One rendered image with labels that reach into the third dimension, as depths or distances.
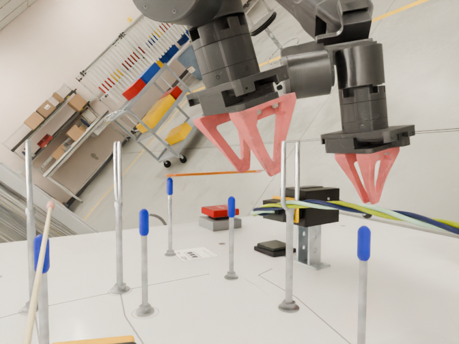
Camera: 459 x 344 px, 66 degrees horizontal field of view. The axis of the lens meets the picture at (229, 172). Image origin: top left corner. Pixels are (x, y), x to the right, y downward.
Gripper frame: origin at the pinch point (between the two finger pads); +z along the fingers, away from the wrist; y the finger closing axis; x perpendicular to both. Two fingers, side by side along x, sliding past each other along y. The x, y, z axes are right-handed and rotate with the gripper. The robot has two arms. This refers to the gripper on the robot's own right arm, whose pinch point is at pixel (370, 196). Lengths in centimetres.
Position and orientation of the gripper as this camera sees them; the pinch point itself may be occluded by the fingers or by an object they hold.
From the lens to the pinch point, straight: 51.3
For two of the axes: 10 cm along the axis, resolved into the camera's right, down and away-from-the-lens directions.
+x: 8.2, -2.0, 5.4
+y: 5.6, 0.4, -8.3
